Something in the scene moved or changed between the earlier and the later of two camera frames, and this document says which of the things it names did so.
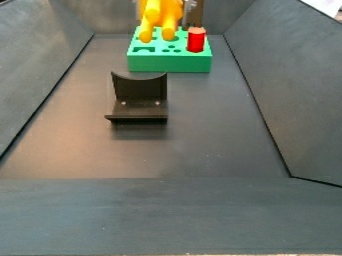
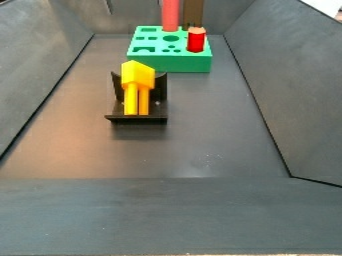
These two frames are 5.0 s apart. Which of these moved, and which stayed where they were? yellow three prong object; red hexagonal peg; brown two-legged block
Moved: yellow three prong object
Stayed: red hexagonal peg; brown two-legged block
